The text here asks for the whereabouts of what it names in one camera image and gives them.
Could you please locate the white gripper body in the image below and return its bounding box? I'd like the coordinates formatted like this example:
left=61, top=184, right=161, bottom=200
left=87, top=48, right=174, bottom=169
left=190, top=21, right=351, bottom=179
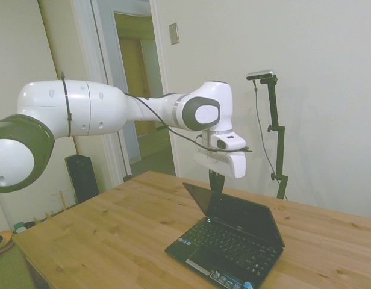
left=193, top=149, right=247, bottom=180

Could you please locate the black netbook laptop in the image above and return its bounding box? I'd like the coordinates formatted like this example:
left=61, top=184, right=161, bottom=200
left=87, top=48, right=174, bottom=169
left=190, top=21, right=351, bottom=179
left=164, top=182, right=286, bottom=289

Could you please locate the black tower appliance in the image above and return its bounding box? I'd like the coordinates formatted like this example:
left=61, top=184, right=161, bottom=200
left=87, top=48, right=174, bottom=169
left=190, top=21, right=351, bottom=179
left=64, top=154, right=100, bottom=205

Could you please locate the brown wooden hallway door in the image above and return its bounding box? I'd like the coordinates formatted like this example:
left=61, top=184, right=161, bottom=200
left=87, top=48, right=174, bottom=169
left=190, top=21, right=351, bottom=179
left=119, top=37, right=157, bottom=137

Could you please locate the wooden rack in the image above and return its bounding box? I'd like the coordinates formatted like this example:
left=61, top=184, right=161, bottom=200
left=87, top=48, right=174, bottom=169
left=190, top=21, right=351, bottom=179
left=33, top=190, right=78, bottom=225

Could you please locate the white open door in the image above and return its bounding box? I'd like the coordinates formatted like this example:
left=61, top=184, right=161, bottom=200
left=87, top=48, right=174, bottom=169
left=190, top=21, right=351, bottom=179
left=91, top=0, right=142, bottom=165

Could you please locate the orange and green bowl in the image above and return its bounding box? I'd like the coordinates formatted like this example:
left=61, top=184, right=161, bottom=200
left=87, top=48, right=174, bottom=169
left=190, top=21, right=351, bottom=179
left=0, top=230, right=16, bottom=256

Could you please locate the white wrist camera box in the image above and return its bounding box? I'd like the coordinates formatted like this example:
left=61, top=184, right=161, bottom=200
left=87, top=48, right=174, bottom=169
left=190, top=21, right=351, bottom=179
left=210, top=134, right=247, bottom=151

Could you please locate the grey camera cable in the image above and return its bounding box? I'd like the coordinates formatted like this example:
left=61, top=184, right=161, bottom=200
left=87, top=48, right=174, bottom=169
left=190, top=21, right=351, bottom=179
left=252, top=80, right=280, bottom=182

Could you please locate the black camera stand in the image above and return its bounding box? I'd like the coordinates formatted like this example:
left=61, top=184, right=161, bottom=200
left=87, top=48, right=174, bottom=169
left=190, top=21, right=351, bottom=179
left=259, top=75, right=290, bottom=200

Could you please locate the silver camera on stand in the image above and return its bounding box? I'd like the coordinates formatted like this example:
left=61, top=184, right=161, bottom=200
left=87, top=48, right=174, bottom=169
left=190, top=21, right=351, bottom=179
left=246, top=69, right=276, bottom=81

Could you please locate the metal wall switch plate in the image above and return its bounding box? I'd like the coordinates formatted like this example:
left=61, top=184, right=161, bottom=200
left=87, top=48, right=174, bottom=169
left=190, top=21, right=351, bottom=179
left=168, top=23, right=180, bottom=46

